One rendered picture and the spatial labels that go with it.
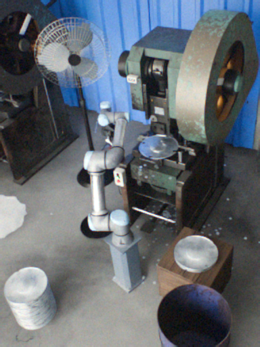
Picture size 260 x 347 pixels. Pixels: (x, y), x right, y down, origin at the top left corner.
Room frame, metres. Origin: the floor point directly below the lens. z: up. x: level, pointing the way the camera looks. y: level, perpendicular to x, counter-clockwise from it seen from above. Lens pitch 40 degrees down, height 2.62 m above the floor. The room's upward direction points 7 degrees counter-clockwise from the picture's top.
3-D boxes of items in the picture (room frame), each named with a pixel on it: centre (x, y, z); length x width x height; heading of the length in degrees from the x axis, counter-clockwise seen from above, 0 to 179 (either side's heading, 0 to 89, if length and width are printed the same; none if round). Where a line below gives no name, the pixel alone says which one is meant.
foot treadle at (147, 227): (2.51, -0.21, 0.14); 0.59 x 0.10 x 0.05; 145
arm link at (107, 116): (2.53, 0.13, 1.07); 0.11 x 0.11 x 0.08; 80
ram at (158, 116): (2.59, -0.27, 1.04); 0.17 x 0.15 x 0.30; 145
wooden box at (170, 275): (1.83, -0.36, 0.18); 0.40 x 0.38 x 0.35; 143
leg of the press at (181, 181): (2.58, -0.59, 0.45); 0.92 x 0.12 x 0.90; 145
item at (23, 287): (1.78, 0.80, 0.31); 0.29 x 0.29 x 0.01
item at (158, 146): (2.52, -0.22, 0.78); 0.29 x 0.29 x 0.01
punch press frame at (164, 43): (2.74, -0.37, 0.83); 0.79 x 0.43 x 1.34; 145
